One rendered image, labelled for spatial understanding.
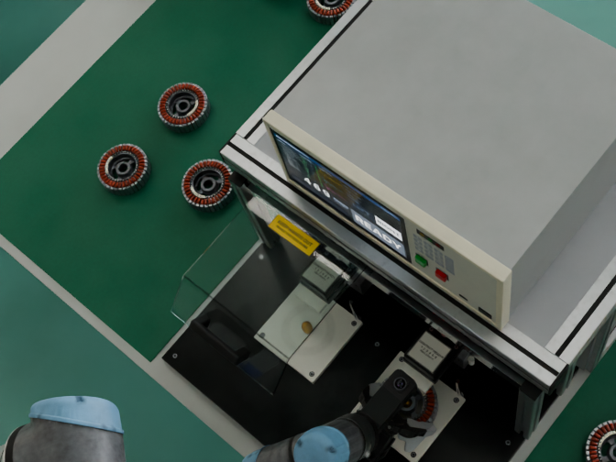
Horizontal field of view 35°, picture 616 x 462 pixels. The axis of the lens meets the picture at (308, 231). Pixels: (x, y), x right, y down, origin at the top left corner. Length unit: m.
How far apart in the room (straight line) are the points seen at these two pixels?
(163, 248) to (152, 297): 0.11
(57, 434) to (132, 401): 1.50
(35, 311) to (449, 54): 1.81
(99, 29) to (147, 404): 1.03
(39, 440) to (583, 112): 0.86
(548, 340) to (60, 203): 1.14
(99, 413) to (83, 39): 1.27
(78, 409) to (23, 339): 1.68
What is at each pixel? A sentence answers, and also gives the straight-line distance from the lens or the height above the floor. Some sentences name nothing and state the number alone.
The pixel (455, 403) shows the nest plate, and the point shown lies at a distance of 1.84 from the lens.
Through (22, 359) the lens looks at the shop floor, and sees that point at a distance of 2.97.
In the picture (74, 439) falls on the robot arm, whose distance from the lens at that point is 1.30.
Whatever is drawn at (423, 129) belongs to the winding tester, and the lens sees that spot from 1.44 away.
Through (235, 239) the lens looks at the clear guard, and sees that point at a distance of 1.68.
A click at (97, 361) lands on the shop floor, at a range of 2.88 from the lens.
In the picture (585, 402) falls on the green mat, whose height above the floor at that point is 0.75.
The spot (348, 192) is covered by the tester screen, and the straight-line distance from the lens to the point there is 1.47.
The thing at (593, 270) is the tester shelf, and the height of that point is 1.11.
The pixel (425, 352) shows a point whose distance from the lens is 1.72.
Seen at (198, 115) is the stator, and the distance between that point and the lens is 2.16.
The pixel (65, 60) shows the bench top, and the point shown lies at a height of 0.75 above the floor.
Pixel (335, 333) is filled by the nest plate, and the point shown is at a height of 0.78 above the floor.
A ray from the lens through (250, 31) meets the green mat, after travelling 2.29.
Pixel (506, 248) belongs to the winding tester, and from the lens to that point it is 1.35.
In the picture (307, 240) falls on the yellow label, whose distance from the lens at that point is 1.66.
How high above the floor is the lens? 2.56
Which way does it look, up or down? 64 degrees down
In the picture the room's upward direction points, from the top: 22 degrees counter-clockwise
